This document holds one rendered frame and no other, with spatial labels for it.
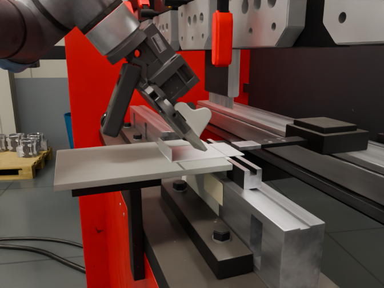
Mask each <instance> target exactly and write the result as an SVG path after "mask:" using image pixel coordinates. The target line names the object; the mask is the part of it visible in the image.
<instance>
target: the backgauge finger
mask: <svg viewBox="0 0 384 288"><path fill-rule="evenodd" d="M368 141H369V131H366V130H361V129H358V128H357V125H355V124H352V123H347V122H343V121H339V120H335V119H331V118H326V117H316V118H301V119H295V120H294V123H288V124H286V134H285V137H283V138H272V139H260V140H253V141H241V142H232V143H231V146H232V147H233V148H235V149H237V150H239V151H242V150H254V149H264V148H271V147H281V146H292V145H298V146H300V147H303V148H306V149H308V150H311V151H313V152H316V153H318V154H321V155H326V154H336V153H345V152H351V151H360V150H367V146H368Z"/></svg>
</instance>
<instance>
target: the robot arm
mask: <svg viewBox="0 0 384 288"><path fill-rule="evenodd" d="M122 2H123V1H122V0H0V68H2V69H4V70H8V71H9V72H11V73H20V72H23V71H24V70H26V69H27V68H28V67H29V66H31V65H33V64H35V63H37V62H38V61H39V60H40V58H41V56H43V55H44V54H45V53H46V52H47V51H49V50H50V49H51V48H52V47H53V46H54V45H55V44H56V43H58V42H59V41H60V40H61V39H62V38H63V37H64V36H66V35H67V34H68V33H69V32H71V31H72V29H73V28H75V27H77V28H79V30H80V31H81V32H82V33H83V34H84V35H85V36H86V38H87V39H88V40H89V41H90V42H91V43H92V44H93V45H94V47H95V48H96V49H97V50H98V51H99V52H100V53H101V55H102V56H106V55H107V57H106V59H107V60H108V61H109V62H110V63H111V64H112V65H114V64H116V63H117V62H119V61H120V60H121V59H123V58H124V57H125V59H126V61H127V62H128V63H123V64H122V67H121V70H120V72H119V76H118V78H117V81H116V84H115V87H114V90H113V93H112V95H111V98H110V101H109V104H108V107H107V110H106V112H105V113H103V115H102V116H101V120H100V123H101V130H102V132H103V134H104V135H107V136H110V137H113V138H116V137H117V136H118V134H119V132H120V131H121V130H122V128H123V126H124V122H125V121H124V118H125V115H126V112H127V109H128V106H129V104H130V101H131V98H132V96H133V92H134V89H136V90H137V92H139V94H140V95H141V96H142V98H143V99H144V100H145V101H146V102H147V103H148V104H149V105H150V106H151V107H152V108H153V109H154V110H156V111H157V113H158V114H159V115H160V116H161V117H162V118H163V119H164V120H165V121H166V123H167V124H168V125H169V126H170V127H171V128H172V129H173V130H174V131H175V132H176V133H177V134H178V135H179V137H180V138H181V139H182V140H184V141H188V142H189V143H190V144H191V145H192V147H193V148H195V149H198V150H201V151H204V152H206V151H207V148H206V146H205V145H204V144H203V142H202V141H201V140H200V135H201V134H202V132H203V131H204V129H205V127H206V126H207V124H208V123H209V121H210V120H211V116H212V114H211V111H210V110H209V109H208V108H206V107H203V108H200V109H196V107H195V104H194V103H192V102H188V103H184V102H177V99H178V98H179V97H183V96H184V95H185V94H186V93H187V92H188V91H189V90H191V88H193V87H194V86H195V85H196V84H197V83H198V82H199V81H200V79H199V78H198V77H197V75H196V74H195V72H193V70H192V69H191V67H190V66H189V65H188V64H187V62H186V61H185V60H184V58H183V57H182V56H181V55H180V54H177V53H176V52H175V51H174V49H173V48H172V47H171V46H170V44H169V43H168V41H167V40H166V39H165V38H164V36H163V35H162V34H161V32H160V31H159V30H158V29H157V27H156V26H155V24H154V23H153V22H152V23H151V24H147V25H146V26H145V27H144V28H141V29H139V27H140V25H141V24H140V22H139V21H138V20H137V19H136V17H135V16H134V14H133V13H132V12H131V11H130V9H129V8H128V7H127V6H126V4H125V3H123V4H121V3H122ZM119 5H120V6H119ZM118 6H119V7H118ZM114 9H115V10H114ZM112 11H113V12H112ZM111 12H112V13H111ZM110 13H111V14H110ZM107 15H108V16H107ZM106 16H107V17H106ZM99 22H100V23H99ZM95 26H96V27H95ZM91 29H92V30H91ZM87 32H88V33H87ZM86 33H87V34H86ZM136 50H138V51H139V56H138V57H136V56H135V51H136ZM187 68H188V69H187Z"/></svg>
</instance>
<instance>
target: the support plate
mask: <svg viewBox="0 0 384 288"><path fill-rule="evenodd" d="M164 143H165V144H167V145H168V147H178V146H191V144H190V143H189V142H188V141H184V140H182V139H180V140H173V141H164ZM179 163H180V164H181V165H182V166H183V167H184V168H185V170H183V169H182V168H181V167H180V166H179V165H178V164H177V163H171V162H170V161H169V160H168V159H167V158H166V157H165V156H164V155H163V154H162V153H161V151H160V150H159V148H158V145H157V144H156V143H155V142H146V143H134V144H126V145H113V146H100V147H87V148H80V149H67V150H57V157H56V163H55V176H54V191H65V190H74V189H82V188H88V187H97V186H106V185H115V184H120V183H130V182H139V181H148V180H153V179H162V178H171V177H180V176H186V175H194V174H204V173H213V172H218V171H227V170H232V169H233V164H232V163H230V162H229V161H227V160H225V159H224V158H214V159H203V160H197V161H186V162H179Z"/></svg>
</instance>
